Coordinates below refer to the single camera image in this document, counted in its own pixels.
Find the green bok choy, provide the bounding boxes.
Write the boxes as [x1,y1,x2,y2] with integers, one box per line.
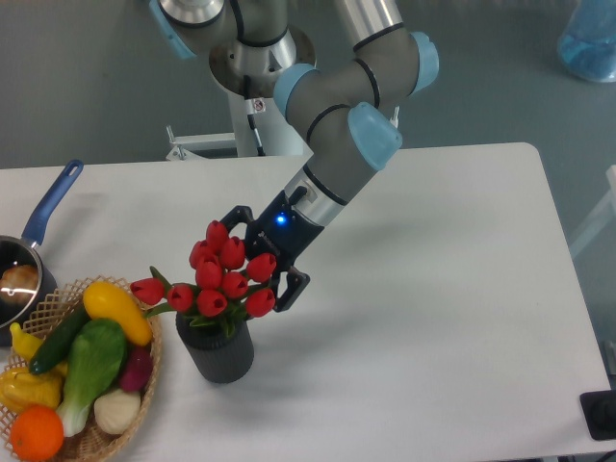
[57,319,127,438]

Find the blue handled saucepan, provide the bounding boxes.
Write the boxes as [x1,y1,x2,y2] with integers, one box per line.
[1,160,84,347]

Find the white garlic bulb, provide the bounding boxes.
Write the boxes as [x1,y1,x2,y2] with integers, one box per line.
[94,389,141,435]

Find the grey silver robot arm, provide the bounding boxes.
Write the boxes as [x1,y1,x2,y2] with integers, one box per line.
[149,1,439,312]

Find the white clamp post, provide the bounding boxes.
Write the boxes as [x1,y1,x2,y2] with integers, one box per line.
[390,106,399,129]

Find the yellow banana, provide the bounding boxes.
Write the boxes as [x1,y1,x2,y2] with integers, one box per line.
[10,322,43,363]

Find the orange fruit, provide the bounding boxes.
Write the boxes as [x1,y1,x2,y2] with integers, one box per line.
[9,405,64,461]

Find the white frame at right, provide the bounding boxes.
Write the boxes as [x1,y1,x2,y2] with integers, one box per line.
[569,165,615,260]

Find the yellow bell pepper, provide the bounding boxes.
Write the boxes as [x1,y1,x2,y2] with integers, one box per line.
[1,367,64,414]

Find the yellow squash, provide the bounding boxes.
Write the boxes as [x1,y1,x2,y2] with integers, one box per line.
[83,281,153,347]

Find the brown bread in pan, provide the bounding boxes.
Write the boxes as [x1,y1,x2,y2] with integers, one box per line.
[1,265,39,306]

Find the woven wicker basket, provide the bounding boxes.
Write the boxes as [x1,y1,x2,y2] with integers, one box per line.
[1,276,162,461]

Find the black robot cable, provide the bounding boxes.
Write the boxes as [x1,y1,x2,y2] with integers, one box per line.
[243,75,267,158]

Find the blue translucent water bottle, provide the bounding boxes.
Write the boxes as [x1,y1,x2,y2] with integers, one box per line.
[557,0,615,83]

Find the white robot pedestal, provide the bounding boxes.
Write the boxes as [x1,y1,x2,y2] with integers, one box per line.
[227,92,309,158]

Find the black device at edge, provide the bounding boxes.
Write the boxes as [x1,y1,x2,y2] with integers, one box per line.
[579,390,616,441]

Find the dark green cucumber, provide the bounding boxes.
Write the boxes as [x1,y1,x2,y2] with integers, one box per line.
[29,303,90,375]

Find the dark grey ribbed vase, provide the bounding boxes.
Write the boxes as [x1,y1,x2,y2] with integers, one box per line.
[175,315,254,384]

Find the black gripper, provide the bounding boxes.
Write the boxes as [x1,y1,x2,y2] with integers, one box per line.
[220,192,321,312]

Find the red tulip bouquet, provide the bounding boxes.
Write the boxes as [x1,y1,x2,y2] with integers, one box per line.
[130,220,277,337]

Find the purple red onion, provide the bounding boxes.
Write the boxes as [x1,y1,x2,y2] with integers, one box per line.
[118,346,153,392]

